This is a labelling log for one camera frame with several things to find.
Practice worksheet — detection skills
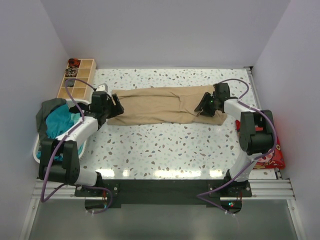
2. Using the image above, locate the beige t shirt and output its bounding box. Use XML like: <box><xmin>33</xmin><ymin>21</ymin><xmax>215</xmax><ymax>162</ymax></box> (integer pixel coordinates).
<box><xmin>107</xmin><ymin>85</ymin><xmax>228</xmax><ymax>126</ymax></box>

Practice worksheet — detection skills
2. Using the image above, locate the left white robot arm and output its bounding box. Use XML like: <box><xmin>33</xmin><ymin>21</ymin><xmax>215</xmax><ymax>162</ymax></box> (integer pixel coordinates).
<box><xmin>38</xmin><ymin>90</ymin><xmax>124</xmax><ymax>196</ymax></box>

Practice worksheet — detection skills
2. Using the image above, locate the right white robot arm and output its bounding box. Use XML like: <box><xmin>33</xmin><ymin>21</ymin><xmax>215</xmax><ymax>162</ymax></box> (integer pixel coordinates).
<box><xmin>194</xmin><ymin>82</ymin><xmax>277</xmax><ymax>198</ymax></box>

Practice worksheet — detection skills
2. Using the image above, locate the black garment with white tag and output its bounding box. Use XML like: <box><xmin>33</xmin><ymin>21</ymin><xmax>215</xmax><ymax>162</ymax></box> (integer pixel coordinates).
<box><xmin>69</xmin><ymin>105</ymin><xmax>83</xmax><ymax>114</ymax></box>

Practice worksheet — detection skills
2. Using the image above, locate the white laundry basket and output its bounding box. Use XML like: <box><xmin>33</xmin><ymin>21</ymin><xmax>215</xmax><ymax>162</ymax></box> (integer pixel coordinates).
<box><xmin>32</xmin><ymin>98</ymin><xmax>94</xmax><ymax>166</ymax></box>

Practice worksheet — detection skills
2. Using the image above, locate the wooden compartment organizer box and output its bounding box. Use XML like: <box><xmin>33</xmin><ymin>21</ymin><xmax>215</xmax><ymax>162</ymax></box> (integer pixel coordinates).
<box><xmin>56</xmin><ymin>58</ymin><xmax>97</xmax><ymax>101</ymax></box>

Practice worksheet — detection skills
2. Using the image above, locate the grey item in organizer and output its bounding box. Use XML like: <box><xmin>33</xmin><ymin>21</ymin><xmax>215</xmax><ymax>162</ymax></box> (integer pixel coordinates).
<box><xmin>64</xmin><ymin>78</ymin><xmax>75</xmax><ymax>88</ymax></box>

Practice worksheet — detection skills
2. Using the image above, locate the teal blue t shirt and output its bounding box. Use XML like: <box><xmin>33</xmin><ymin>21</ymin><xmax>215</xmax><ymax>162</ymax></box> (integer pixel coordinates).
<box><xmin>34</xmin><ymin>103</ymin><xmax>81</xmax><ymax>160</ymax></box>

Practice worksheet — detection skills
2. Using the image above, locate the dark patterned item in organizer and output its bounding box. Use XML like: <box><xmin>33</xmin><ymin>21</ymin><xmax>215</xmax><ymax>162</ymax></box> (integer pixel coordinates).
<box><xmin>65</xmin><ymin>66</ymin><xmax>79</xmax><ymax>78</ymax></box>

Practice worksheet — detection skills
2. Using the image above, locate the orange black item in organizer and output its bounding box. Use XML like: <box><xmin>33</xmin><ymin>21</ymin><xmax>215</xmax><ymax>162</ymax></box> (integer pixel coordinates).
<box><xmin>68</xmin><ymin>58</ymin><xmax>81</xmax><ymax>68</ymax></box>

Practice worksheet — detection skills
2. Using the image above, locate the dark grey t shirt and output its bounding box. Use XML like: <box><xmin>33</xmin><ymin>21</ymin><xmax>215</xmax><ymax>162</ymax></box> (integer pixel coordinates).
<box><xmin>35</xmin><ymin>98</ymin><xmax>67</xmax><ymax>143</ymax></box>

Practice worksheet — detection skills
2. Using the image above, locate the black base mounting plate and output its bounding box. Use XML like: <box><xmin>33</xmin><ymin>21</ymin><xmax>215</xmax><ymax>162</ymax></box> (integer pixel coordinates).
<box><xmin>74</xmin><ymin>179</ymin><xmax>253</xmax><ymax>213</ymax></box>

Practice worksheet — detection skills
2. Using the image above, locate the red cartoon folded t shirt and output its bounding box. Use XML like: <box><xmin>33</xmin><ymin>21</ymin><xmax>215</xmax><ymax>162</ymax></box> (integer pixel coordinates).
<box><xmin>235</xmin><ymin>120</ymin><xmax>286</xmax><ymax>170</ymax></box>

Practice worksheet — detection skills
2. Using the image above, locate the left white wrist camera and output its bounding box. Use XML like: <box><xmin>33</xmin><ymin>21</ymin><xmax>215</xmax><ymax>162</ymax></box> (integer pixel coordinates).
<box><xmin>95</xmin><ymin>83</ymin><xmax>108</xmax><ymax>93</ymax></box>

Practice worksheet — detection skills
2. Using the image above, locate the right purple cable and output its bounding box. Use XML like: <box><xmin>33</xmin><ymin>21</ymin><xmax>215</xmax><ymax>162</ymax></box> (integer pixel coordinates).
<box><xmin>196</xmin><ymin>78</ymin><xmax>279</xmax><ymax>216</ymax></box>

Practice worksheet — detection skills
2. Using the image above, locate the purple cable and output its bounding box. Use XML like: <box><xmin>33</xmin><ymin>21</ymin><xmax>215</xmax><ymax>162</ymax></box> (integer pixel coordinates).
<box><xmin>39</xmin><ymin>78</ymin><xmax>115</xmax><ymax>216</ymax></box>
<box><xmin>196</xmin><ymin>78</ymin><xmax>279</xmax><ymax>216</ymax></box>

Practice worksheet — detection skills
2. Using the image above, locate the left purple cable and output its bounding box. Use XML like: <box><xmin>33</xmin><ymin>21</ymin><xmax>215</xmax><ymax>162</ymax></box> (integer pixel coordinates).
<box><xmin>39</xmin><ymin>78</ymin><xmax>115</xmax><ymax>216</ymax></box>

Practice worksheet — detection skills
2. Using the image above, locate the aluminium rail frame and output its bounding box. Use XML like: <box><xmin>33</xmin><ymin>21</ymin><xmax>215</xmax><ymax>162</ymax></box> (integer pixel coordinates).
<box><xmin>19</xmin><ymin>179</ymin><xmax>306</xmax><ymax>240</ymax></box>

